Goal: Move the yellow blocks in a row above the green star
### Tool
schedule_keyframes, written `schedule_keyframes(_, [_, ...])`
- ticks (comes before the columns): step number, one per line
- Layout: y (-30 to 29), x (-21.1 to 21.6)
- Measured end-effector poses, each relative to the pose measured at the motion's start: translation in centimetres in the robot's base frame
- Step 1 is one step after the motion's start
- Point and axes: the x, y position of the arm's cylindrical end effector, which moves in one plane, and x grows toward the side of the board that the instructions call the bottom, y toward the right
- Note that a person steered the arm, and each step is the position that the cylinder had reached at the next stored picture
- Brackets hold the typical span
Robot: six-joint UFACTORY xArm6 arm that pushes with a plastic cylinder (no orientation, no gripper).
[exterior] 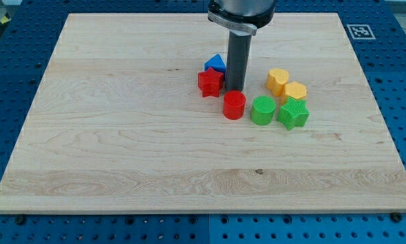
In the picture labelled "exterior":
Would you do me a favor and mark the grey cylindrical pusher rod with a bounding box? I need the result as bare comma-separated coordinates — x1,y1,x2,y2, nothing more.
225,30,251,92

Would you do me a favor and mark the yellow hexagon block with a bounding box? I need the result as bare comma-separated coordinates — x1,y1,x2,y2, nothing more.
281,81,307,104

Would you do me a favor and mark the white fiducial marker tag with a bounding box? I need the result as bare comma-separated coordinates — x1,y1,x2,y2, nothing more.
347,24,375,40

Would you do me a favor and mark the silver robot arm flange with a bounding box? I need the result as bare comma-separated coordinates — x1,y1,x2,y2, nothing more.
207,0,277,36

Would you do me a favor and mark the red cylinder block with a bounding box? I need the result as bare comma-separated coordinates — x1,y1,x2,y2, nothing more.
222,90,246,120

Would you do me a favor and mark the yellow heart block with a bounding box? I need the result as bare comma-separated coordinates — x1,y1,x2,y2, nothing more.
266,68,289,97

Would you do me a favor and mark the red star block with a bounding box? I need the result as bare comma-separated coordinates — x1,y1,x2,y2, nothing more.
197,67,224,97

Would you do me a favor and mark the green cylinder block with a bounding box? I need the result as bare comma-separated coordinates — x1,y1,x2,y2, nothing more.
250,96,276,125

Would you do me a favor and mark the green star block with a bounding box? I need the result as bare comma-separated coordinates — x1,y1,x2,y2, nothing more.
277,97,310,130

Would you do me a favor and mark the wooden board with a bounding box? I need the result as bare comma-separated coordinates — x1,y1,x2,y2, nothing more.
0,13,406,214

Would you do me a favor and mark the blue triangle block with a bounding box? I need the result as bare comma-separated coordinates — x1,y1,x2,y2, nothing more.
204,54,226,74

